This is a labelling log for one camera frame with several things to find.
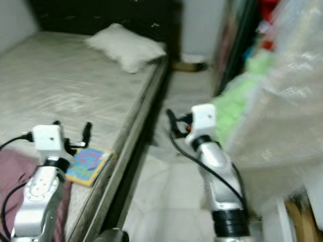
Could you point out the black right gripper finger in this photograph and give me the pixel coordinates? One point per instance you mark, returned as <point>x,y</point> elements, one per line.
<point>171,121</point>

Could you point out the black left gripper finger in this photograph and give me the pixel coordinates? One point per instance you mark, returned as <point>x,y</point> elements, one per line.
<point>56,122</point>
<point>87,133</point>

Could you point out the colourful children's book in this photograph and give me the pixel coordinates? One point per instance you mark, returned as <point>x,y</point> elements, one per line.
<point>88,166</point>

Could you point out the white pillow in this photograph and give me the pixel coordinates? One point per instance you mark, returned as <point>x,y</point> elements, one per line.
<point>126,48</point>

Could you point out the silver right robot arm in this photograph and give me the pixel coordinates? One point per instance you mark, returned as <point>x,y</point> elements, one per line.
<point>212,161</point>

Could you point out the dotted lower mattress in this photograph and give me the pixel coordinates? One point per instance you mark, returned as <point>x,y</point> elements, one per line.
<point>181,111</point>

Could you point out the grey quilted mattress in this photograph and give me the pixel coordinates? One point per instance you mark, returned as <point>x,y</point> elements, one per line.
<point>55,85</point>

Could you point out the light green garment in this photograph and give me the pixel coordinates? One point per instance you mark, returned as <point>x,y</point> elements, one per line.
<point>232,106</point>

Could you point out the brown and white floor item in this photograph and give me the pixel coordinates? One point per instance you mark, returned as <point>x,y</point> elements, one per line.
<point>189,64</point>

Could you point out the pink cartoon print blanket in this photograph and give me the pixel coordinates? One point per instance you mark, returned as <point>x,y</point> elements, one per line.
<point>12,191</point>

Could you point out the dark framed wardrobe door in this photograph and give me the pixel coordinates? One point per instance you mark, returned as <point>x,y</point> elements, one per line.
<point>229,40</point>

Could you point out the grey left robot leg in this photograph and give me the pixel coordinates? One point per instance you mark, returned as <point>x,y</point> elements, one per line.
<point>111,235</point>

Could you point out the clear plastic covered clothes rack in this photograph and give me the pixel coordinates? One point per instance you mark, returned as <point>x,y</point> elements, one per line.
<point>282,116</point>

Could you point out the black tufted headboard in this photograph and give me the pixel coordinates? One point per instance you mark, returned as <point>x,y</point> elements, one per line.
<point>96,12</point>

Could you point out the white storage box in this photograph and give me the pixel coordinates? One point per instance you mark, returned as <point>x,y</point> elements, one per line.
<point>277,222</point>

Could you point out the red knit cloth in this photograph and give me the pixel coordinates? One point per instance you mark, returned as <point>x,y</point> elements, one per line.
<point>267,7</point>

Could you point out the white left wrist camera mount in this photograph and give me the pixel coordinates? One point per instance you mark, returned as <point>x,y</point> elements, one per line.
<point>48,138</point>

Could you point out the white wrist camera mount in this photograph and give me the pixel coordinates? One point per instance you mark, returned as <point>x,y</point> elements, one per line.
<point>203,118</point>
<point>48,138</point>

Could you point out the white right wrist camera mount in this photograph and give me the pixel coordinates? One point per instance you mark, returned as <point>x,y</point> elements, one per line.
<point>203,118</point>

